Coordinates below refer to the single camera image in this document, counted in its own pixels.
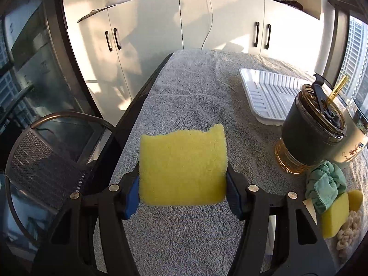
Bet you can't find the yellow cat-shaped sponge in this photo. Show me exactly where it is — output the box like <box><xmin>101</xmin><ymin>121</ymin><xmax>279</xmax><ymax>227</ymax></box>
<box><xmin>138</xmin><ymin>124</ymin><xmax>228</xmax><ymax>206</ymax></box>

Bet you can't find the cream knotted chunky yarn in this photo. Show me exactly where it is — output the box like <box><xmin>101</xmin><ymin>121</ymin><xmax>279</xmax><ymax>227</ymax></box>
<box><xmin>336</xmin><ymin>211</ymin><xmax>362</xmax><ymax>251</ymax></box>

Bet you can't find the black mesh chair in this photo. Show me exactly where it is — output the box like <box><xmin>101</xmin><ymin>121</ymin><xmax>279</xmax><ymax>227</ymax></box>
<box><xmin>4</xmin><ymin>111</ymin><xmax>115</xmax><ymax>247</ymax></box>

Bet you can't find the mint green cloth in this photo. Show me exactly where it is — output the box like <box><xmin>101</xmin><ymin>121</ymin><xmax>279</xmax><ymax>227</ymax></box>
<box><xmin>305</xmin><ymin>161</ymin><xmax>347</xmax><ymax>214</ymax></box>

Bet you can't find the yellow rectangular sponge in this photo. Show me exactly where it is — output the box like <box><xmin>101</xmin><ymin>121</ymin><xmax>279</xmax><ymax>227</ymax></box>
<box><xmin>321</xmin><ymin>193</ymin><xmax>349</xmax><ymax>239</ymax></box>

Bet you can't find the white ribbed plastic tray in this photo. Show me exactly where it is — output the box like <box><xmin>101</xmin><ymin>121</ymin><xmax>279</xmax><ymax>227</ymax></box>
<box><xmin>239</xmin><ymin>68</ymin><xmax>312</xmax><ymax>126</ymax></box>

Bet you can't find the dark green amber tumbler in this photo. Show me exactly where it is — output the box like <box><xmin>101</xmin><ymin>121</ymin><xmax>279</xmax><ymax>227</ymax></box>
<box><xmin>274</xmin><ymin>74</ymin><xmax>347</xmax><ymax>175</ymax></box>

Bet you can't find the grey terry towel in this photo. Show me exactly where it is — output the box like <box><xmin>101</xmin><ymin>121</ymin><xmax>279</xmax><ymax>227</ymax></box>
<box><xmin>93</xmin><ymin>49</ymin><xmax>368</xmax><ymax>276</ymax></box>

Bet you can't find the round orange-yellow sponge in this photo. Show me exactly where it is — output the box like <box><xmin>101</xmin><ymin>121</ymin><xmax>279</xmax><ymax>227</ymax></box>
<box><xmin>348</xmin><ymin>190</ymin><xmax>363</xmax><ymax>212</ymax></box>

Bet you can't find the white mug with chrome lid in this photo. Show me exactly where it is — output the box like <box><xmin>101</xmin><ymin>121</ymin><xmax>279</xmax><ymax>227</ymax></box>
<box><xmin>331</xmin><ymin>98</ymin><xmax>367</xmax><ymax>168</ymax></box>

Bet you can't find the white cabinet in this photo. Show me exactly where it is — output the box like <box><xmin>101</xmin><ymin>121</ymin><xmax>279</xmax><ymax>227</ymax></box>
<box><xmin>64</xmin><ymin>0</ymin><xmax>322</xmax><ymax>124</ymax></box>

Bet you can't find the white hanging cable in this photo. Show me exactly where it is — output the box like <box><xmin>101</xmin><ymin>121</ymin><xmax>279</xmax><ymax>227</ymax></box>
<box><xmin>198</xmin><ymin>0</ymin><xmax>215</xmax><ymax>50</ymax></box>

